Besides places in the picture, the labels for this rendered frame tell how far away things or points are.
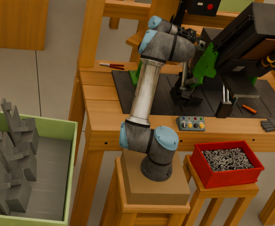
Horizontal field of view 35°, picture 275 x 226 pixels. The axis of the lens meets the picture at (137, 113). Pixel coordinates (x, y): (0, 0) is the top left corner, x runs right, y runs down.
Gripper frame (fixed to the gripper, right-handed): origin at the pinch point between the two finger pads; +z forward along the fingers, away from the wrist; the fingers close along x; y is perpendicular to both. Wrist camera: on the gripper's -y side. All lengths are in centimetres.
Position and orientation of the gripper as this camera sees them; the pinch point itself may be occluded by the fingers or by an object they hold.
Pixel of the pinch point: (199, 45)
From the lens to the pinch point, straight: 256.0
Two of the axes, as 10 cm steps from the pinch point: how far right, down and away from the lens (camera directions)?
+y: 5.4, -1.2, -8.3
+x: 1.7, -9.5, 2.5
